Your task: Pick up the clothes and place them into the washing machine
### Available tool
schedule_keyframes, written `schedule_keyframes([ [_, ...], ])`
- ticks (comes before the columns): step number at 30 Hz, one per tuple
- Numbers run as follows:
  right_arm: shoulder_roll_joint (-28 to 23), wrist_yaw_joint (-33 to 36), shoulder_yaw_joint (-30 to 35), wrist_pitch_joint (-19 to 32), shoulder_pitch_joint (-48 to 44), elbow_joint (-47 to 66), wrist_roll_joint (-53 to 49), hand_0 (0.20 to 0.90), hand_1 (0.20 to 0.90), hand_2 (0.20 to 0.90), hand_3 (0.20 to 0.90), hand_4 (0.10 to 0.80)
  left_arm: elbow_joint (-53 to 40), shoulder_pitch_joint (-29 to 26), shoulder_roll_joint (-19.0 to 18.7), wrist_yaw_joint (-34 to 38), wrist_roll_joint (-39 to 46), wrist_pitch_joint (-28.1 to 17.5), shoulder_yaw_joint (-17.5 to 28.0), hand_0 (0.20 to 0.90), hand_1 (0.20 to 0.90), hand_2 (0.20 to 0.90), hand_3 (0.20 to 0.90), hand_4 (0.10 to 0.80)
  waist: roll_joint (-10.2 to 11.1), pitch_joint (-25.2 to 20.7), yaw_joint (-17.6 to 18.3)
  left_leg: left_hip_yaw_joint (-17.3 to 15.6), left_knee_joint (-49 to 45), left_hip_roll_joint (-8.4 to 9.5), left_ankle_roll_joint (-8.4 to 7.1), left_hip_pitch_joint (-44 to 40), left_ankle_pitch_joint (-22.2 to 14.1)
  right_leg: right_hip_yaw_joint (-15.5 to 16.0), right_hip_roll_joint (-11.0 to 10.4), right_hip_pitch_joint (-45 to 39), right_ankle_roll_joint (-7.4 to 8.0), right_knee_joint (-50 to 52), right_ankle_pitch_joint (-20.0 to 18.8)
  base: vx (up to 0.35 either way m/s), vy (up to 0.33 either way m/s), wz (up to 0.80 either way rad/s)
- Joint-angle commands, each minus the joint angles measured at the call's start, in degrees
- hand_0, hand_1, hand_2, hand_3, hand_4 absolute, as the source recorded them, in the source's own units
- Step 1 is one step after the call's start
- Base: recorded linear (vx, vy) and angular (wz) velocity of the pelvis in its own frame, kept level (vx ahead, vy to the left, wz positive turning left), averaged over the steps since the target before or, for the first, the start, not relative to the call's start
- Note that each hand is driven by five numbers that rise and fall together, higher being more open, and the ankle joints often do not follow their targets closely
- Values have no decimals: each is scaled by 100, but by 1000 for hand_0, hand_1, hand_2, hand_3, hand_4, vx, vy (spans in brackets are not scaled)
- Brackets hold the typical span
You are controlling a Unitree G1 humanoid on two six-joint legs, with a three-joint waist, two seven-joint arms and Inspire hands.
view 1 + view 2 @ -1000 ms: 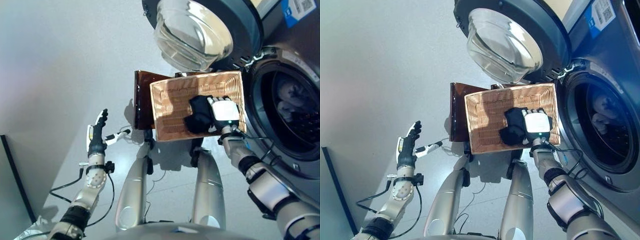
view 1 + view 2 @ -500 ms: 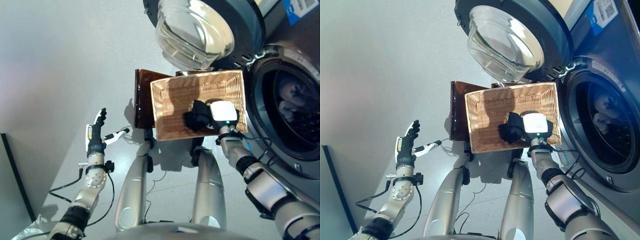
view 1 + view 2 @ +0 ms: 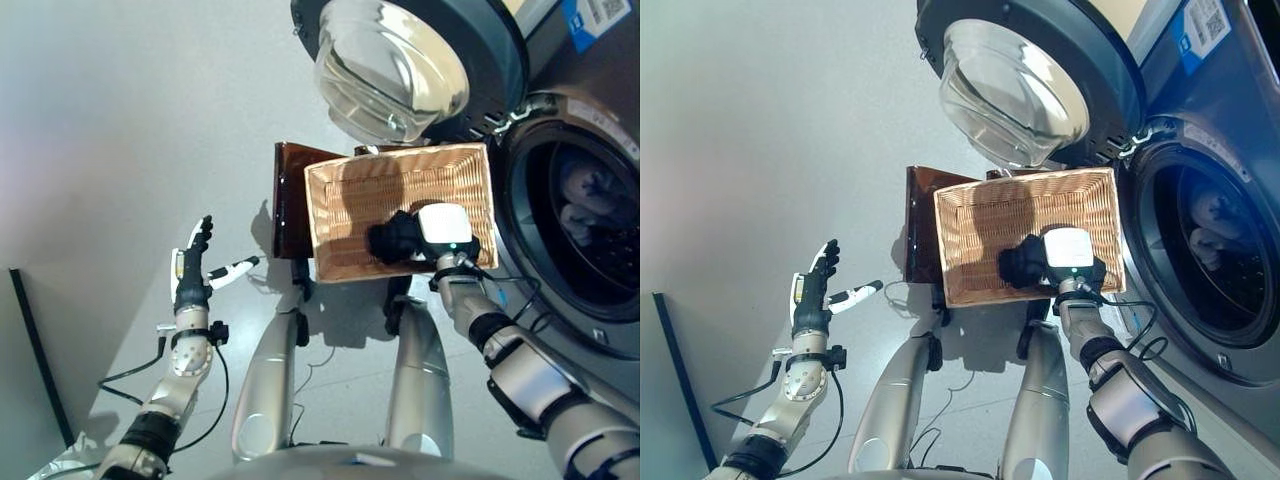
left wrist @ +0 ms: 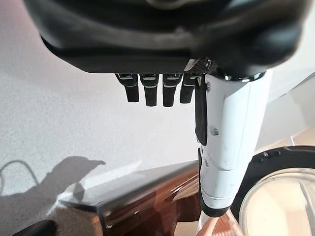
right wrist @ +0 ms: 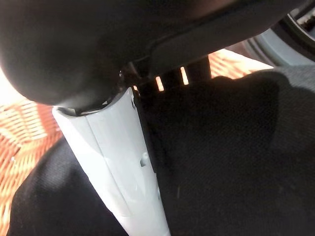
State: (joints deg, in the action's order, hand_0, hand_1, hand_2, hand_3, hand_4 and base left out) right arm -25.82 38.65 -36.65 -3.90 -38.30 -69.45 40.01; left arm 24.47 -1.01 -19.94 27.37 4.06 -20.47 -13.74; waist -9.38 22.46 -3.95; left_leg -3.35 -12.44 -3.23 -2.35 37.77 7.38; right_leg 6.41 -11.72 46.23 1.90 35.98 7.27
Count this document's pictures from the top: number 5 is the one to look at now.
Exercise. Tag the rectangular wicker laundry basket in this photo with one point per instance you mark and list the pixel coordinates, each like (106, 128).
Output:
(19, 127)

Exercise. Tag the dark grey washing machine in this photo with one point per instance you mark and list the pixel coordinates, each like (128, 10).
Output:
(283, 49)

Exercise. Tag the large black garment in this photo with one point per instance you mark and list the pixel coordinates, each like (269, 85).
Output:
(221, 147)

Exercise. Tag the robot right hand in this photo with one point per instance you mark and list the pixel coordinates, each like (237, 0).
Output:
(98, 37)

